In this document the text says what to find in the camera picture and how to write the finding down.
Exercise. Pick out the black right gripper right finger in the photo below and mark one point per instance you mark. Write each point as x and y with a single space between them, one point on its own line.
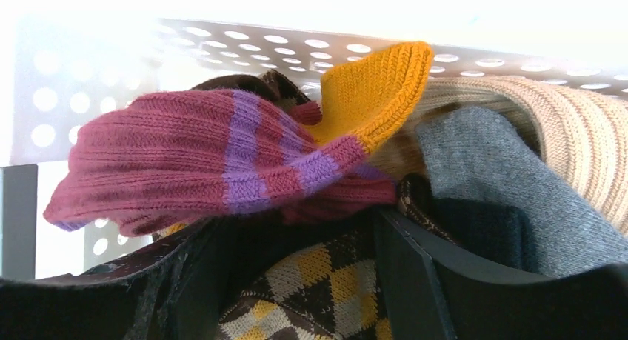
436 290

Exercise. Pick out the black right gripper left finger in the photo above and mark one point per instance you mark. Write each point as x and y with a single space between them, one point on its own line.
171 289

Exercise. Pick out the thin brown argyle sock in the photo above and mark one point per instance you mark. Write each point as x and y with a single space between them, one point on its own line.
307 282

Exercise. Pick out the maroon purple sock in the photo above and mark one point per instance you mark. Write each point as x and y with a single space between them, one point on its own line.
177 157

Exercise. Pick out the grey sock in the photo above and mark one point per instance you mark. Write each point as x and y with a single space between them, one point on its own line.
474 153

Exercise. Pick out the striped beige maroon sock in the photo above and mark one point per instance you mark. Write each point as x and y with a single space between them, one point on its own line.
580 134

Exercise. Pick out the black sock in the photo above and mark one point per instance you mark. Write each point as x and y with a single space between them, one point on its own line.
499 233

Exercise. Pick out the white plastic basket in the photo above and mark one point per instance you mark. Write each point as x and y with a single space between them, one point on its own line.
65 84

